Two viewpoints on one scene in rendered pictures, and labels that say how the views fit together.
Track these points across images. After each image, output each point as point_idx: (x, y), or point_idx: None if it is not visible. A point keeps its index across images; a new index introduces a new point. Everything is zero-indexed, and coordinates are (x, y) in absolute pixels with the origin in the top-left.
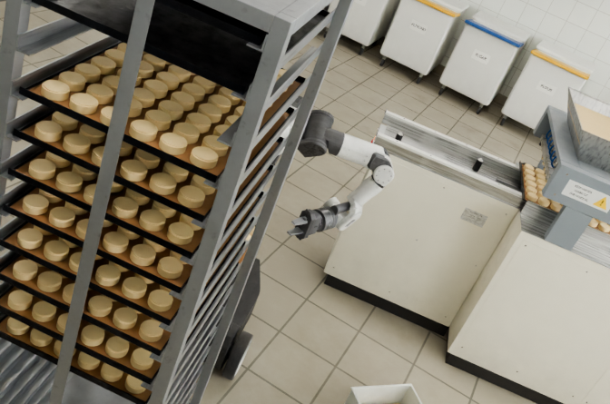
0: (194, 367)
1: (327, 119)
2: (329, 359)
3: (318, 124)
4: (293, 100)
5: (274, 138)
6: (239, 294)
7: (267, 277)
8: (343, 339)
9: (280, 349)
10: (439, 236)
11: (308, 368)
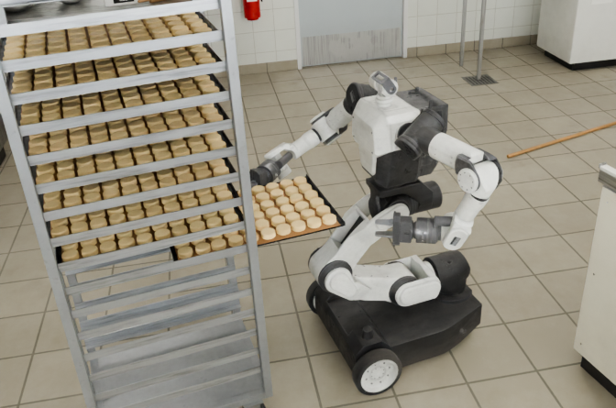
0: (203, 305)
1: (428, 117)
2: None
3: (415, 122)
4: (175, 44)
5: (153, 74)
6: (248, 253)
7: (509, 335)
8: None
9: (449, 397)
10: None
11: None
